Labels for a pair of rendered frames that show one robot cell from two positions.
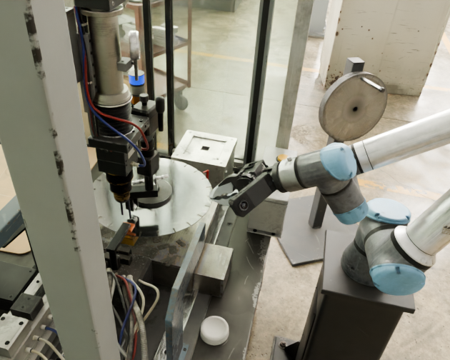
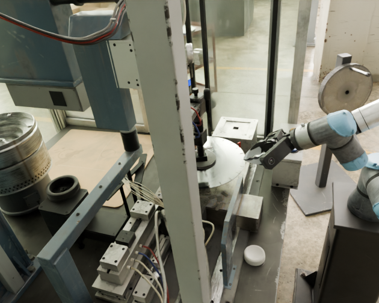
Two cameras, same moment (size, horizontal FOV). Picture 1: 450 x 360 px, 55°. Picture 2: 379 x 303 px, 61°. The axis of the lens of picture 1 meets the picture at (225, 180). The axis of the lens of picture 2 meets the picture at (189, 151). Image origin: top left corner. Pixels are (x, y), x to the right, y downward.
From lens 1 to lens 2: 0.08 m
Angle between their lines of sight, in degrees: 10
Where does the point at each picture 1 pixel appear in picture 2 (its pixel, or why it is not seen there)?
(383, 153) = (376, 116)
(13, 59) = (155, 36)
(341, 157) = (343, 119)
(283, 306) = (301, 246)
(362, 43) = (346, 45)
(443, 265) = not seen: outside the picture
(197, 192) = (234, 157)
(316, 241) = (322, 197)
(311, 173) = (321, 133)
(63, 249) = (176, 163)
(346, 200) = (349, 151)
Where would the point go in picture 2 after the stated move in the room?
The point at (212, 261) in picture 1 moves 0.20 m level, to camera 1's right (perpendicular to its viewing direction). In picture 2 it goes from (248, 205) to (305, 208)
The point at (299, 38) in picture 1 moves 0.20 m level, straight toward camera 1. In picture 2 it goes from (301, 41) to (300, 58)
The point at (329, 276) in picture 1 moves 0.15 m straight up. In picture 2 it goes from (338, 215) to (346, 184)
